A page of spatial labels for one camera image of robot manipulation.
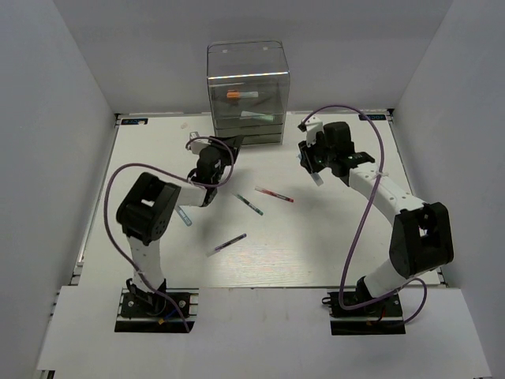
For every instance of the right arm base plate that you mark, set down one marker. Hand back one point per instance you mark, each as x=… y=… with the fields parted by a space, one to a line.
x=380 y=319

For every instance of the light blue gel pen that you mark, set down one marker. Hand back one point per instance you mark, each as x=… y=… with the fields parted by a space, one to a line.
x=184 y=217

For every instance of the purple black gel pen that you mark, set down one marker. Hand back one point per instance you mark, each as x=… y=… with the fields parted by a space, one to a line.
x=226 y=244

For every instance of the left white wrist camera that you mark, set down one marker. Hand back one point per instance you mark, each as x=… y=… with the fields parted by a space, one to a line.
x=195 y=144

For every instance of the red gel pen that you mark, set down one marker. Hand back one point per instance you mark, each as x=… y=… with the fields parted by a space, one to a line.
x=274 y=194

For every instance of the orange cap highlighter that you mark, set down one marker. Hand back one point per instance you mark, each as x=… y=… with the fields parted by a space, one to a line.
x=242 y=95

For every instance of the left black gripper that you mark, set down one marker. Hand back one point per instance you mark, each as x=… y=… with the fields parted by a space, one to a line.
x=233 y=143

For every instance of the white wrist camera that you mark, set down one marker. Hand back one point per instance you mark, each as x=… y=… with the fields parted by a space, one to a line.
x=195 y=144
x=311 y=126

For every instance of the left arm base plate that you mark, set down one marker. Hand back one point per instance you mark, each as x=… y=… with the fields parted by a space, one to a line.
x=133 y=316

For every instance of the green cap highlighter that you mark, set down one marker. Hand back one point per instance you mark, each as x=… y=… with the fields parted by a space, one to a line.
x=257 y=116

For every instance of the clear plastic drawer organizer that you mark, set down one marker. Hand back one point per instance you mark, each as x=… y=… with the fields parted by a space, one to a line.
x=248 y=89

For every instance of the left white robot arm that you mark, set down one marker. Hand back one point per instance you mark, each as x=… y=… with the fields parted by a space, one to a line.
x=145 y=212

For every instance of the green gel pen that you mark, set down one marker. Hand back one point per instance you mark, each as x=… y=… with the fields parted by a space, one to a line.
x=249 y=204

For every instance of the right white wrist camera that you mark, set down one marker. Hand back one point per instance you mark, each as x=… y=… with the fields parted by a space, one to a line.
x=311 y=126

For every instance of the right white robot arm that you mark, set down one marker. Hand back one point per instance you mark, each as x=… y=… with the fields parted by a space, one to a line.
x=421 y=239

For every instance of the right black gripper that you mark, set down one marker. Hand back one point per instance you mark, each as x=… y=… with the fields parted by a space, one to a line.
x=306 y=152

